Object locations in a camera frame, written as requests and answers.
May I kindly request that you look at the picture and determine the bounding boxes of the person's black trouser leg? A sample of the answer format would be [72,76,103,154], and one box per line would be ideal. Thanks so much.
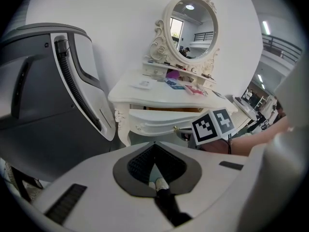
[154,189,193,228]

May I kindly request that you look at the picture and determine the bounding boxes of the oval mirror white ornate frame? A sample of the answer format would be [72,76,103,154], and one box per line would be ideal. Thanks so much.
[144,0,222,75]

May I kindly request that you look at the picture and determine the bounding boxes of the white vanity dressing table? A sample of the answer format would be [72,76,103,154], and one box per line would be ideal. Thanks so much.
[107,0,239,147]

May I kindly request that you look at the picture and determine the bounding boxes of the brown wicker chair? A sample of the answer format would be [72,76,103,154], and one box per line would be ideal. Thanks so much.
[4,162,44,203]

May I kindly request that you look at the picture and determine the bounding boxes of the white card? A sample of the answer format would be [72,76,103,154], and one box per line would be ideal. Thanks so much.
[130,80,155,90]

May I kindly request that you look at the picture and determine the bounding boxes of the person's right forearm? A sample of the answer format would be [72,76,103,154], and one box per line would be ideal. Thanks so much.
[204,122,294,158]

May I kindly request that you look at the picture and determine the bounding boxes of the black balcony railing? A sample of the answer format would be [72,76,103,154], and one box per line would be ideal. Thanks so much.
[261,33,303,63]

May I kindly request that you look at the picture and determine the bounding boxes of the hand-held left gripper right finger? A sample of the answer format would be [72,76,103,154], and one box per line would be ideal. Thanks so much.
[154,141,266,232]

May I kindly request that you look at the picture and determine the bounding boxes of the person's white left shoe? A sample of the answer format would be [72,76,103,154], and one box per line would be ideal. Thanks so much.
[148,177,170,192]

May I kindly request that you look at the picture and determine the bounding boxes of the white drawer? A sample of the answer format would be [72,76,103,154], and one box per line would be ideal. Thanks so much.
[128,109,211,137]

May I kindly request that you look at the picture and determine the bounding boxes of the blue booklet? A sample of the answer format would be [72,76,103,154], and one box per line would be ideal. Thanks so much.
[164,78,185,90]

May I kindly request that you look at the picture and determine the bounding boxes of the grey booklet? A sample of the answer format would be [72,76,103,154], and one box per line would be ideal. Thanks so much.
[211,90,227,100]

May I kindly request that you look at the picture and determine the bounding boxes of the pink card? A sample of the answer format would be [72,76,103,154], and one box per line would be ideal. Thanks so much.
[184,84,206,97]

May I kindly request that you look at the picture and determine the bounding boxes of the white round side table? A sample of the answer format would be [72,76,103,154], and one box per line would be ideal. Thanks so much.
[232,95,257,121]

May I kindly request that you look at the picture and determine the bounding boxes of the purple packet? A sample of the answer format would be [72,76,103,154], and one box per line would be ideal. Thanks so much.
[165,69,180,80]

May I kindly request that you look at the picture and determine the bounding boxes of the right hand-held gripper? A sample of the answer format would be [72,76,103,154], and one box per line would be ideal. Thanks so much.
[177,108,236,151]

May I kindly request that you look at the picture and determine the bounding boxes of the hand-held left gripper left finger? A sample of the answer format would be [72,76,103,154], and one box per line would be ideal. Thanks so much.
[32,141,175,231]

